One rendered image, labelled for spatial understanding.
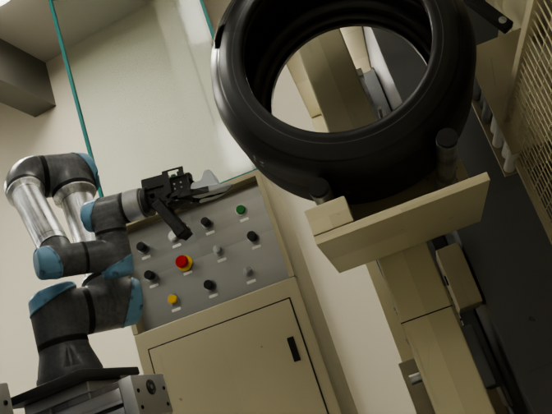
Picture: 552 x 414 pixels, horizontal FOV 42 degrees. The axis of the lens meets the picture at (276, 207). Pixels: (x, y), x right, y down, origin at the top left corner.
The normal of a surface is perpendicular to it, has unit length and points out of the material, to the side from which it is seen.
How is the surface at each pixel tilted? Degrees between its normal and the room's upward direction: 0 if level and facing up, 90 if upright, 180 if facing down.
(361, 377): 90
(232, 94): 91
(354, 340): 90
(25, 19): 180
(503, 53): 90
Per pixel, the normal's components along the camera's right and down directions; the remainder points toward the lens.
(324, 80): -0.22, -0.25
